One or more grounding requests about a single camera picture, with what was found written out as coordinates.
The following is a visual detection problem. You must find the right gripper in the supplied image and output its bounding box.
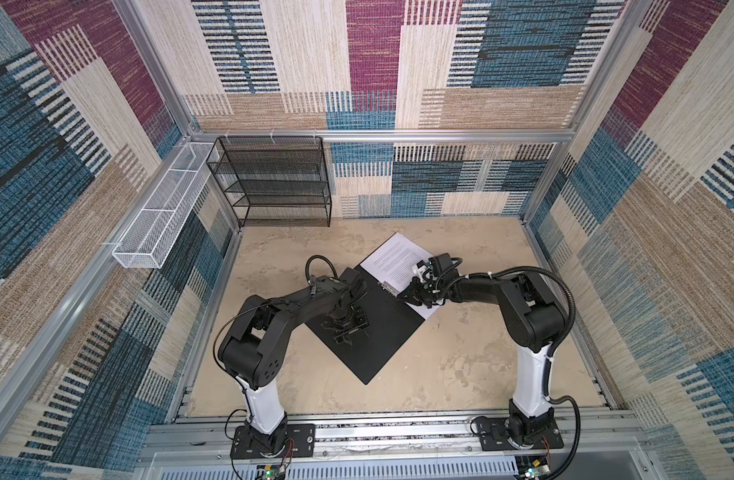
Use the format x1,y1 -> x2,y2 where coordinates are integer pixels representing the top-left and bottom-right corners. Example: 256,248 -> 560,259
398,277 -> 444,308

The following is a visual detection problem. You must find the orange black file folder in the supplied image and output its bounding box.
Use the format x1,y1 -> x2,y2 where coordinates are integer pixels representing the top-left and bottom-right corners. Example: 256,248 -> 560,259
306,266 -> 425,385

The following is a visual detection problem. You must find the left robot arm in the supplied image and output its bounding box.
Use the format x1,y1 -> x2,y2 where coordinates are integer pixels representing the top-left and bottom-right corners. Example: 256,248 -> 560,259
215,265 -> 368,454

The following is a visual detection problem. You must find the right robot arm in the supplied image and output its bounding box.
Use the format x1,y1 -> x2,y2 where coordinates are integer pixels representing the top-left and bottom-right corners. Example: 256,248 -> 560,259
398,254 -> 576,449

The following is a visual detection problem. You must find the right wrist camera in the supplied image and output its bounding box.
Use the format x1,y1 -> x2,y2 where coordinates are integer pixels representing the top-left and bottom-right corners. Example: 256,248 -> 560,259
412,253 -> 463,283

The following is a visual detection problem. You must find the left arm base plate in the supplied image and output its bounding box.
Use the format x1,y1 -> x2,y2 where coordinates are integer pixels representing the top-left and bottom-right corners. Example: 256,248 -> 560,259
230,422 -> 316,460

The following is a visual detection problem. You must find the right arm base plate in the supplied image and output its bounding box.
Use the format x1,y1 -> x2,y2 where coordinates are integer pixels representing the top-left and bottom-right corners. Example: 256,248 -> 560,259
470,411 -> 565,452

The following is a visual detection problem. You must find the black wire mesh shelf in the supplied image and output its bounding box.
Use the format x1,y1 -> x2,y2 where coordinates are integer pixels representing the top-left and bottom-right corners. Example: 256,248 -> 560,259
206,136 -> 332,227

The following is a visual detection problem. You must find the white wire mesh basket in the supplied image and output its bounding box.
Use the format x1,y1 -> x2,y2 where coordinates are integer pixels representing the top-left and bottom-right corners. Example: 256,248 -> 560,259
112,142 -> 212,269

